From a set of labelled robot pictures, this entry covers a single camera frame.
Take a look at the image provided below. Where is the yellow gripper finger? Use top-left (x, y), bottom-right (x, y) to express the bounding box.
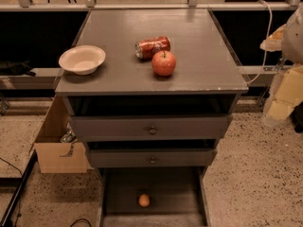
top-left (259, 25), bottom-right (286, 52)
top-left (262, 63), bottom-right (303, 127)

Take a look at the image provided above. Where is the small orange fruit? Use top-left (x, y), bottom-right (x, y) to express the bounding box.
top-left (138, 194), bottom-right (151, 207)

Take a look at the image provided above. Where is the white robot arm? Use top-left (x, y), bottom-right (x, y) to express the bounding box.
top-left (260, 7), bottom-right (303, 126)

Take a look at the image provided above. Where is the grey top drawer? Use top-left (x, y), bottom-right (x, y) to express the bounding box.
top-left (69, 114), bottom-right (232, 142)

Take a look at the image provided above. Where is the grey wooden drawer cabinet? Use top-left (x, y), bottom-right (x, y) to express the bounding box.
top-left (54, 9), bottom-right (250, 227)

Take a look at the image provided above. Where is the grey middle drawer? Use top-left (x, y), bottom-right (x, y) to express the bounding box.
top-left (87, 148), bottom-right (217, 168)

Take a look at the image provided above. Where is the grey open bottom drawer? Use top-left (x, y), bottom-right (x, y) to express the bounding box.
top-left (97, 166), bottom-right (211, 227)

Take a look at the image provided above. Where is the red apple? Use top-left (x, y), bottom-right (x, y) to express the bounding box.
top-left (151, 51), bottom-right (176, 77)

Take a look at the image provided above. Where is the red soda can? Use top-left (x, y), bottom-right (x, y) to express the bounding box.
top-left (135, 36), bottom-right (170, 60)

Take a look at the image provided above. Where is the white paper bowl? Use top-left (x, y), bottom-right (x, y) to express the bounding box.
top-left (59, 45), bottom-right (106, 76)

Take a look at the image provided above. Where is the brown cardboard box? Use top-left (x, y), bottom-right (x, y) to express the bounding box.
top-left (33, 96), bottom-right (90, 174)

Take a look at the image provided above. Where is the black object on ledge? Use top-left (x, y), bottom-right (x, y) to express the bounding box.
top-left (0, 61), bottom-right (36, 77)

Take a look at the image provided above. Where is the white cable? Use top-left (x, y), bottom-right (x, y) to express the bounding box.
top-left (246, 0), bottom-right (274, 87)

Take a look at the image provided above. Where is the black floor cable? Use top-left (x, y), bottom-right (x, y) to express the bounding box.
top-left (0, 156), bottom-right (24, 227)

